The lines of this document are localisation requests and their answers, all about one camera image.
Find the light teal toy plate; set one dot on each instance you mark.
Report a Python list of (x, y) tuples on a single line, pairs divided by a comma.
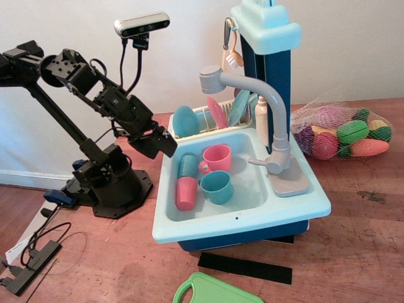
[(238, 107)]

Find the orange toy dish brush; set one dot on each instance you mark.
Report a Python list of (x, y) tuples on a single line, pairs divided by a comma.
[(230, 54)]

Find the grey faucet lever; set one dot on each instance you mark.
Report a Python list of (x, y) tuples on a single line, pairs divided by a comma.
[(254, 161)]

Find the green toy cutting board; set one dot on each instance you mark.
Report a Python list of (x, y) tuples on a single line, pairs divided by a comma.
[(206, 288)]

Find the black usb hub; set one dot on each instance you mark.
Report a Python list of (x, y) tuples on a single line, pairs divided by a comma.
[(22, 277)]

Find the teal toy tumbler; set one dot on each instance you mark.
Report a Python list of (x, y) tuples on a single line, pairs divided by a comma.
[(188, 166)]

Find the light blue toy sink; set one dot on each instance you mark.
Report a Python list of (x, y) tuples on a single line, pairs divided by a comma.
[(253, 213)]

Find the pink toy tumbler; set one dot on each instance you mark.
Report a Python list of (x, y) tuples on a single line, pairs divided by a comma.
[(186, 189)]

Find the blue table clamp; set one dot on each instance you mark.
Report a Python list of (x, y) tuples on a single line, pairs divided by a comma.
[(59, 198)]

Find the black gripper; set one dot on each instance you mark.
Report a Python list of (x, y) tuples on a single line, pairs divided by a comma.
[(143, 133)]

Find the pink toy mug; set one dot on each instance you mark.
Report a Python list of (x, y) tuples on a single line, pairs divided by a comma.
[(216, 157)]

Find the teal toy mug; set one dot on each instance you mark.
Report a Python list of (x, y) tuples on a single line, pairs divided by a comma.
[(217, 187)]

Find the pink toy plate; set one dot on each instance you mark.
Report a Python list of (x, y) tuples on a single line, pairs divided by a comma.
[(217, 113)]

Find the white paper sheet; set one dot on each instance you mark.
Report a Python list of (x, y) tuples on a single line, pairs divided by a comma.
[(13, 253)]

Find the black velcro strip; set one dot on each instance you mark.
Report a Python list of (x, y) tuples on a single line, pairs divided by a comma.
[(264, 271)]

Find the net bag of toy food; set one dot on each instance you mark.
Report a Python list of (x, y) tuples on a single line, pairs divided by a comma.
[(328, 129)]

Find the grey toy faucet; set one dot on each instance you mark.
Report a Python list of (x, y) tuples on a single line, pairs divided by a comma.
[(285, 174)]

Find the cream dish rack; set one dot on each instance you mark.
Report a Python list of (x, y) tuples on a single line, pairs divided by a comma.
[(207, 125)]

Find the white soap bottle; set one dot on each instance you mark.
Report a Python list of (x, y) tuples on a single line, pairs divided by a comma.
[(261, 118)]

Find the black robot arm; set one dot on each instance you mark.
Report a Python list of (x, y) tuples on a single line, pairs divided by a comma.
[(105, 180)]

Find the silver depth camera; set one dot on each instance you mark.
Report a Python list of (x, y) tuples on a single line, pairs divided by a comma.
[(138, 29)]

